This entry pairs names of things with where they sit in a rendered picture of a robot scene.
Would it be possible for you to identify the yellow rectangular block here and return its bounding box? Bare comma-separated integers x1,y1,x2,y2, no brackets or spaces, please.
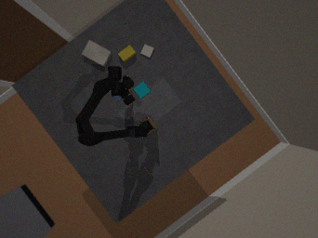
118,45,136,62

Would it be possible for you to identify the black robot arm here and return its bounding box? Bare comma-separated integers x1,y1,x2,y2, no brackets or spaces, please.
75,66,153,146

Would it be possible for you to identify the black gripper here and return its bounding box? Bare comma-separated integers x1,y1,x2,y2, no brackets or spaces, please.
119,82,135,105

